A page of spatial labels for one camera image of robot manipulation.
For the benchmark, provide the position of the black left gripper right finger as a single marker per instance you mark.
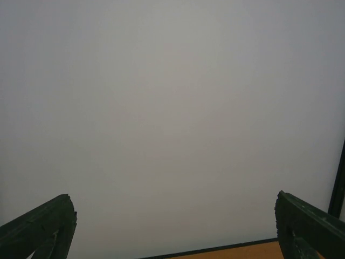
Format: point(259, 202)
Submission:
point(304, 231)

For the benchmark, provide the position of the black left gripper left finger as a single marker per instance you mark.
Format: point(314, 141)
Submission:
point(45, 232)

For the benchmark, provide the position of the black enclosure frame post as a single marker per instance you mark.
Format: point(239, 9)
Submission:
point(337, 197)

